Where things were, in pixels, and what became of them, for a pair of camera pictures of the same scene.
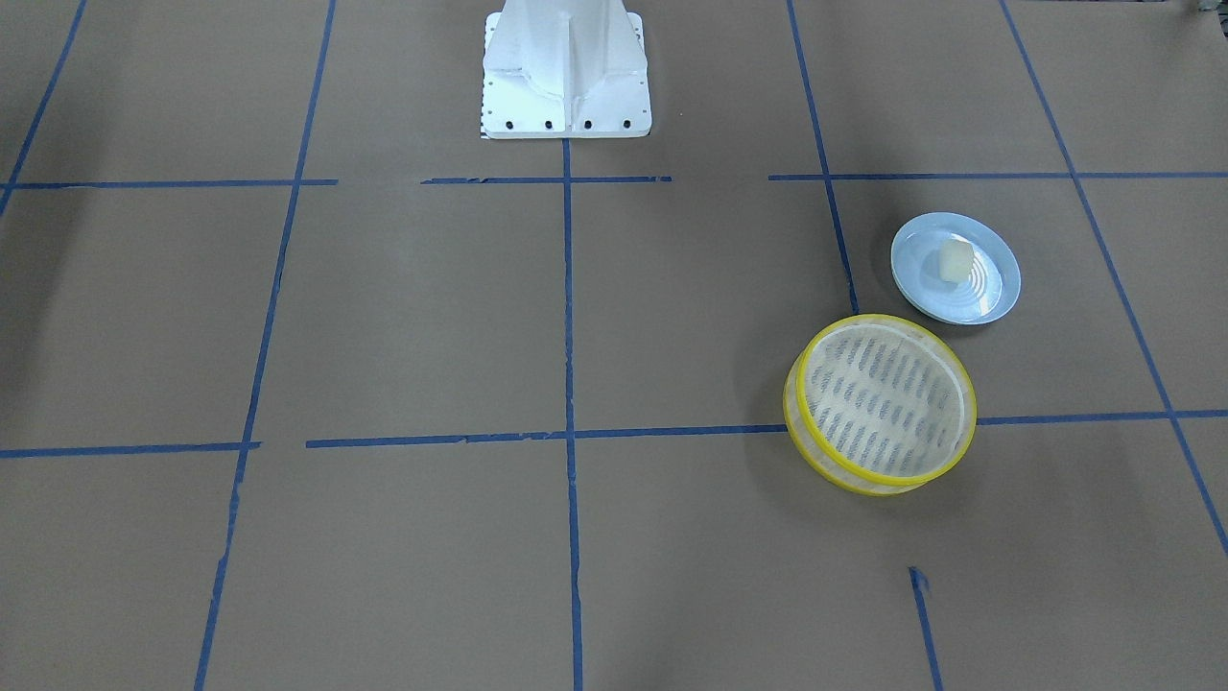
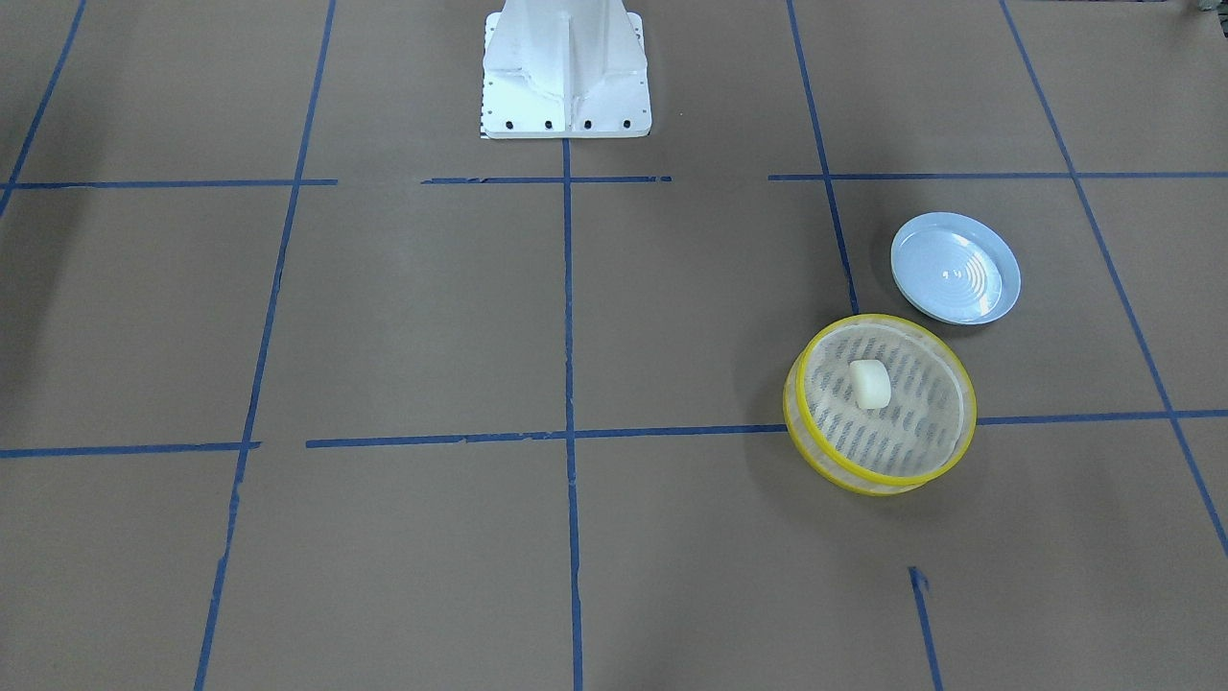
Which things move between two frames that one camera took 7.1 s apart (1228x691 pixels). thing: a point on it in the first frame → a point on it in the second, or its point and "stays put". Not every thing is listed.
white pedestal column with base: [565, 69] stays put
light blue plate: [955, 269] stays put
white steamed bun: [956, 260] → [871, 383]
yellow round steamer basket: [877, 405] stays put
